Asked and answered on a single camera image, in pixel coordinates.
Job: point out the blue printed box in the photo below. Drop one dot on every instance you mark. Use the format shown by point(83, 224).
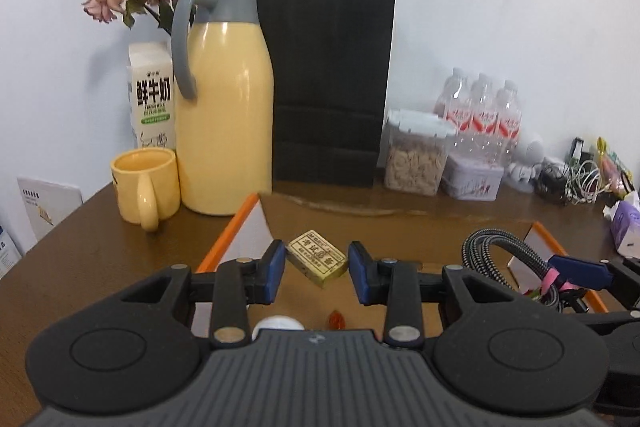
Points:
point(9, 252)

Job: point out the black paper bag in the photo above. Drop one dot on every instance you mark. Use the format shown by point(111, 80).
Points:
point(330, 97)

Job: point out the yellow thermos jug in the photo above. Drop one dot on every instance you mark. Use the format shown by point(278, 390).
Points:
point(225, 117)

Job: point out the small gold box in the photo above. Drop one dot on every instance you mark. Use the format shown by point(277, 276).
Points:
point(316, 257)

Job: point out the red cardboard box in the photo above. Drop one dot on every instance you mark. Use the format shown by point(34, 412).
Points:
point(400, 232)

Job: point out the purple tissue pack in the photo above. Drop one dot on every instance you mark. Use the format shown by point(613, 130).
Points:
point(626, 224)

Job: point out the white milk carton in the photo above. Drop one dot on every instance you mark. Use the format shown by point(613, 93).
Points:
point(152, 102)

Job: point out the small orange object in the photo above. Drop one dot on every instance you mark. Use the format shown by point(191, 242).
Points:
point(337, 320)

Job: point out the colourful snack packet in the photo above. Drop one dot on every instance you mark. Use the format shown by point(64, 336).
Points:
point(615, 167)

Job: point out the white board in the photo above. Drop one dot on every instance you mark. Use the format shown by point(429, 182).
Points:
point(50, 207)

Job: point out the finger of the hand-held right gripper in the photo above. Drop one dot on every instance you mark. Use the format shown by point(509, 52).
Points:
point(580, 270)
point(607, 319)

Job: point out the clear food container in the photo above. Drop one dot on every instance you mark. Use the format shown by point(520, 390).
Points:
point(415, 157)

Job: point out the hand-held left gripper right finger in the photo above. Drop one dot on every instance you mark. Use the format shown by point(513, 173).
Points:
point(357, 273)

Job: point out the yellow mug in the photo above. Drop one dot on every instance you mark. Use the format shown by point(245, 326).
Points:
point(145, 187)

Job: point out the lavender tin box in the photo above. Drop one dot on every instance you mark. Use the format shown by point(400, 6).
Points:
point(472, 177)

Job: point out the white robot toy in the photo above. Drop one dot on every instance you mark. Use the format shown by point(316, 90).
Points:
point(525, 162)

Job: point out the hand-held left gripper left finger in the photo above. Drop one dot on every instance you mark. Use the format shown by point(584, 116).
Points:
point(274, 271)

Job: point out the clear water bottle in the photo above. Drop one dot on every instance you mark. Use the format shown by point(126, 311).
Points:
point(481, 104)
point(452, 97)
point(509, 112)

